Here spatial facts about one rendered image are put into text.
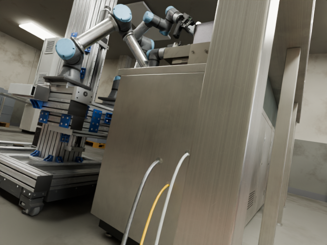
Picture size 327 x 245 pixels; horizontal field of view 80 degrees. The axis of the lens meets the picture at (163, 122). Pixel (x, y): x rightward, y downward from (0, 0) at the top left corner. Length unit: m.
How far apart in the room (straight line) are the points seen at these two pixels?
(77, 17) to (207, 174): 1.88
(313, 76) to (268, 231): 4.40
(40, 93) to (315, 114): 4.73
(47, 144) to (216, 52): 1.67
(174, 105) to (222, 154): 0.66
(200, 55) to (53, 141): 1.28
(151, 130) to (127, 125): 0.16
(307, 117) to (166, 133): 4.33
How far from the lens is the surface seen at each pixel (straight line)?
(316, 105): 5.07
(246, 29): 0.25
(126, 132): 1.01
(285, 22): 1.06
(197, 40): 1.28
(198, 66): 0.87
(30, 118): 6.49
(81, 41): 1.40
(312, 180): 4.91
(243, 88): 0.22
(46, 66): 1.97
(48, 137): 1.80
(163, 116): 0.88
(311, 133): 4.95
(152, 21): 1.56
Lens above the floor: 0.55
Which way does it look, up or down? 5 degrees up
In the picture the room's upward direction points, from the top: 11 degrees clockwise
